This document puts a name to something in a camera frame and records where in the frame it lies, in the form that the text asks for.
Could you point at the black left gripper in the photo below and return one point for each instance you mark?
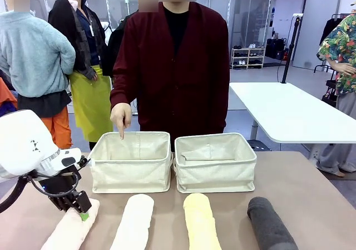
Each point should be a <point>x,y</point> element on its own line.
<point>59,183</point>

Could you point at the pink towel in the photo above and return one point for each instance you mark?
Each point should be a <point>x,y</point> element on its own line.
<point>69,233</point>

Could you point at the yellow towel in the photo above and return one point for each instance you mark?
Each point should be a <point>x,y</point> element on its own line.
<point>200,225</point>

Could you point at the dark gray towel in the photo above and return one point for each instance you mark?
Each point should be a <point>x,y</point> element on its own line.
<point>269,225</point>

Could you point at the person's left forearm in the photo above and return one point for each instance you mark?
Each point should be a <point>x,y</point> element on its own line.
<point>224,108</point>

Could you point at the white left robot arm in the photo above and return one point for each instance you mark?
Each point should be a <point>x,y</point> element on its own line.
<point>22,147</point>

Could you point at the person's right forearm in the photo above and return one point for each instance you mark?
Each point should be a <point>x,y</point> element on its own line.
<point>119,92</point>

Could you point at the person's right hand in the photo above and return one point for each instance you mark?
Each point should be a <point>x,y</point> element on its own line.
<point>121,115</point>

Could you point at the white rolled towel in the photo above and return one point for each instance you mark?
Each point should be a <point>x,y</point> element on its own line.
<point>133,225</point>

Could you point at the beige fabric basket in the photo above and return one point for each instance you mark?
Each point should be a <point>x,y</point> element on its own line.
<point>130,169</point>
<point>214,172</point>

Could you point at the orange garment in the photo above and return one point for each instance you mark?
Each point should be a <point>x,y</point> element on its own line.
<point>7,97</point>

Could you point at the person in maroon cardigan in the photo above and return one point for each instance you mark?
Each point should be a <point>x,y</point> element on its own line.
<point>178,94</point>

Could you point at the wooden shoe rack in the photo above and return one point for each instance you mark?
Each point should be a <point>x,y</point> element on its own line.
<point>249,58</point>

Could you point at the white table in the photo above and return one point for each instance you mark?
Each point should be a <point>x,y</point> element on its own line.
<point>286,110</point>

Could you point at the black bags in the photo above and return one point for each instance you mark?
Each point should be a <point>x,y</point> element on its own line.
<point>275,48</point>

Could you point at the black tripod pole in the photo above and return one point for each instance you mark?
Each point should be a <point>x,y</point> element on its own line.
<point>289,52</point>

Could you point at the black utility cart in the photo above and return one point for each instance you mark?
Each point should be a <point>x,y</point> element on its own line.
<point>331,91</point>

